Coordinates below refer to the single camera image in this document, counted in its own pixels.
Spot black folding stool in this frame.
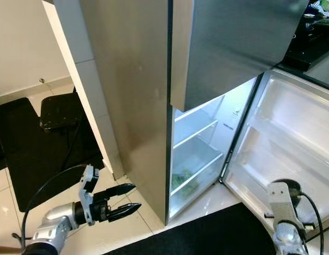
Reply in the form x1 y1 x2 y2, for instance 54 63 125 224
39 93 86 171

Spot clear crisper drawer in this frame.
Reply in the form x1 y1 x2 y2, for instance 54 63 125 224
170 151 224 218

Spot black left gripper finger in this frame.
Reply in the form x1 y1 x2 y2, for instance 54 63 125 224
109 203 142 222
100 183 137 201

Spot steel freezer door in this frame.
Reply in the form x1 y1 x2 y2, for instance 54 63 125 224
171 0 311 113

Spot green leafy vegetables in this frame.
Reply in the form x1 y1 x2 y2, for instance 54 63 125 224
172 170 194 192

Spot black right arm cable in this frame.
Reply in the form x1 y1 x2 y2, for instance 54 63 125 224
294 190 325 253

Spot stainless steel fridge cabinet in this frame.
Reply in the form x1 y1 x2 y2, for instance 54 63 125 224
78 0 263 226

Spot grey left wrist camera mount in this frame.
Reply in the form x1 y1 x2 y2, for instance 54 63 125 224
79 164 101 226

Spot black cooktop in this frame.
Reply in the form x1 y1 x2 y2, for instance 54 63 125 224
281 5 329 72

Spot glass fridge shelf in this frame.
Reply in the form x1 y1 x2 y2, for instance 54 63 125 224
174 98 226 123
174 120 219 150

